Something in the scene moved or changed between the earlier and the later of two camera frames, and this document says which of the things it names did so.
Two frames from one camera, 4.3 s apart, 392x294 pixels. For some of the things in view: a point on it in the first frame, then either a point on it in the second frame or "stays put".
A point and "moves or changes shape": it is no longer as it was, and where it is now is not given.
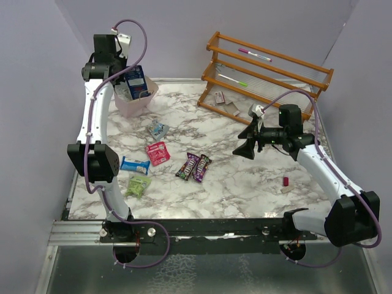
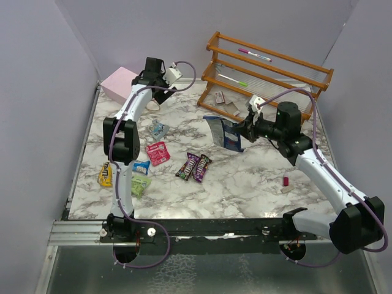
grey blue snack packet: (158, 130) stays put
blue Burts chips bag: (136, 81) moves or changes shape
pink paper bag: (128, 109) moves or changes shape
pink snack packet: (158, 153) stays put
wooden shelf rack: (241, 75) stays put
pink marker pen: (260, 56) stays put
